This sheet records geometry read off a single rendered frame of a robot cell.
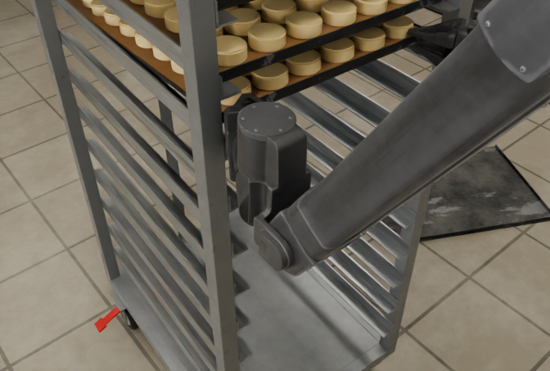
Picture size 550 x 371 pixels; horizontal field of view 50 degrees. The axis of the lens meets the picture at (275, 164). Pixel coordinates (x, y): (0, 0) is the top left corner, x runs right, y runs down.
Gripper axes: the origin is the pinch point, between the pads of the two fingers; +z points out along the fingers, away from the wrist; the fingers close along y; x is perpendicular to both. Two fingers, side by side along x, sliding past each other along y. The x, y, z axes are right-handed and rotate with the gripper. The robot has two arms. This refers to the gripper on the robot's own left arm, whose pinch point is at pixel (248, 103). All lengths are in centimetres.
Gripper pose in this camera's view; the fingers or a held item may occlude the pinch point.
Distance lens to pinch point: 75.8
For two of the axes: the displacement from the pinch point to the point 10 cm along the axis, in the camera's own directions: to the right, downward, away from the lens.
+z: -1.3, -6.4, 7.6
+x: -9.9, 0.8, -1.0
